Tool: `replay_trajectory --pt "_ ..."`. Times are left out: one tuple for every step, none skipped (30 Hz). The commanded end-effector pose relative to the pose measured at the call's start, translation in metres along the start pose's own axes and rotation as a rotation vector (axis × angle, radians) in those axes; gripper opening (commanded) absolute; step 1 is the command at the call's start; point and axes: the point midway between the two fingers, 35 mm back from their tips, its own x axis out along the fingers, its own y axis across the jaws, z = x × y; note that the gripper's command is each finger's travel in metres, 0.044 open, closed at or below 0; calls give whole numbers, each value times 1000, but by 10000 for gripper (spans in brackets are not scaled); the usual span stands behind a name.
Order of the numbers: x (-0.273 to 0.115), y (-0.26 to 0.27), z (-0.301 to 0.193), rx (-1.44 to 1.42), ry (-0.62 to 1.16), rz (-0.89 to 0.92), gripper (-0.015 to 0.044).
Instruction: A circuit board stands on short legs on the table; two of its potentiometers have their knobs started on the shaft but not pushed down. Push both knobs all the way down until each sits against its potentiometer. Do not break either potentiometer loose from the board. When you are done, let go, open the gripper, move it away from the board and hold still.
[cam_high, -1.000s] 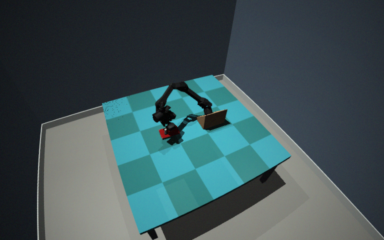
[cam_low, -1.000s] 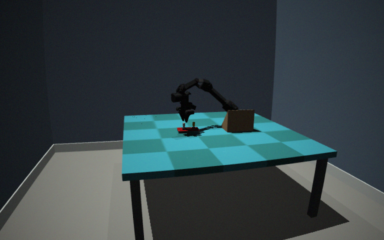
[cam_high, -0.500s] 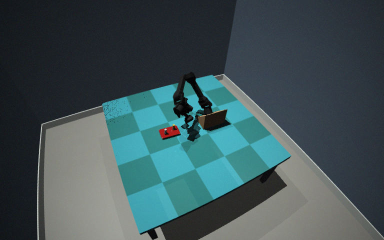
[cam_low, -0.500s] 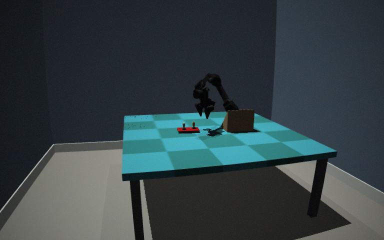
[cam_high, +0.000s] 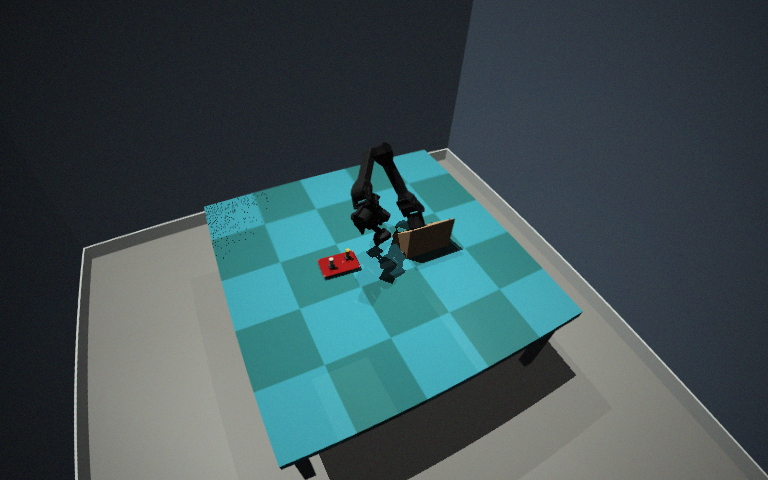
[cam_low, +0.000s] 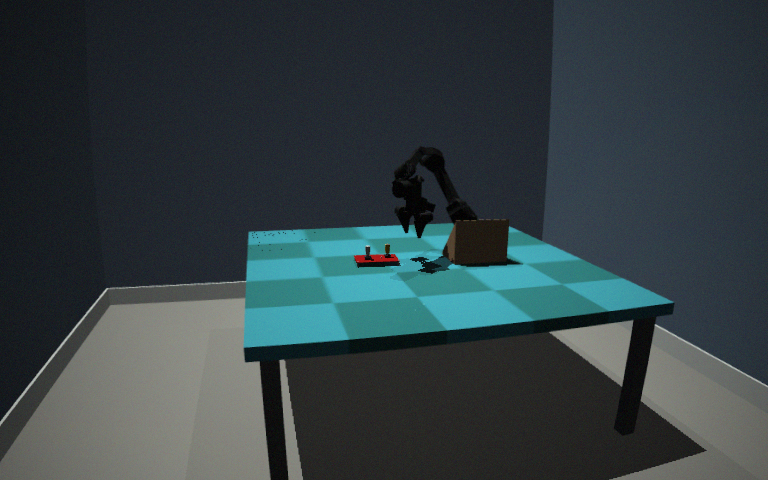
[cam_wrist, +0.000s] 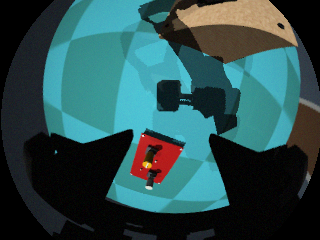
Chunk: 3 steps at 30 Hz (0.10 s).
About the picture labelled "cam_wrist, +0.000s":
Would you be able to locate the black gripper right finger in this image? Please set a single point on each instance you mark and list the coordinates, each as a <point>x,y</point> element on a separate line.
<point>239,166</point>

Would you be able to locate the red circuit board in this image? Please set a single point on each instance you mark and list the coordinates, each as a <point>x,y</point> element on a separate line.
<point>154,159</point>

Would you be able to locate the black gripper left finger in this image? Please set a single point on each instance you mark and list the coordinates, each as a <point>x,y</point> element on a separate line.
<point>98,160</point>

